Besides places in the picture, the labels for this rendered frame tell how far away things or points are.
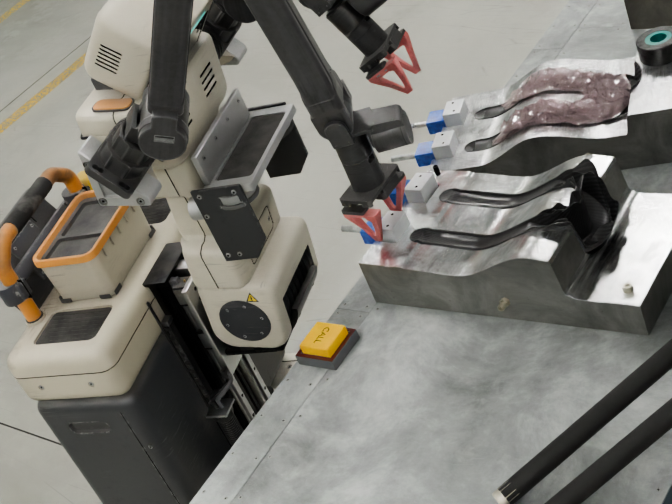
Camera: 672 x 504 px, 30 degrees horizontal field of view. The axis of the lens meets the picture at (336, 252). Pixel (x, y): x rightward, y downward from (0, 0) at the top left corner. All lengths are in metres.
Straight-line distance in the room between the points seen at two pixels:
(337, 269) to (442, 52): 1.21
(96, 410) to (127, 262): 0.30
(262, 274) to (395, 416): 0.53
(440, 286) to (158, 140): 0.51
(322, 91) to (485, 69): 2.53
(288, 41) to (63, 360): 0.87
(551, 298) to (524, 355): 0.10
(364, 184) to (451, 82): 2.38
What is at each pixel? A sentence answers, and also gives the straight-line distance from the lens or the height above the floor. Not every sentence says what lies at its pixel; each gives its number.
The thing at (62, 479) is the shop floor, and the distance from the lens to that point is 3.53.
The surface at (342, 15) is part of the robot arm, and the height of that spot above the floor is 1.16.
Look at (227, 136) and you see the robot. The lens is 2.26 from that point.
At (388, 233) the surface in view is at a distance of 2.09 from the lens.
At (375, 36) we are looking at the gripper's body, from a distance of 2.28.
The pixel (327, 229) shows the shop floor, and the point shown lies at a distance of 3.89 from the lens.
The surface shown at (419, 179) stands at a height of 0.92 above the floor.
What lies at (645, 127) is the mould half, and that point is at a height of 0.88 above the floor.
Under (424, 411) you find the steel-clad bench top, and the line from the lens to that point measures 1.90.
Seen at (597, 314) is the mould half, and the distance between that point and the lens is 1.90.
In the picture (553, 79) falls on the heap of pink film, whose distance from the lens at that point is 2.33.
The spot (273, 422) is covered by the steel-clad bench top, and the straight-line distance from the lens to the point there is 2.01.
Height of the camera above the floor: 2.06
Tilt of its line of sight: 33 degrees down
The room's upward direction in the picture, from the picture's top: 25 degrees counter-clockwise
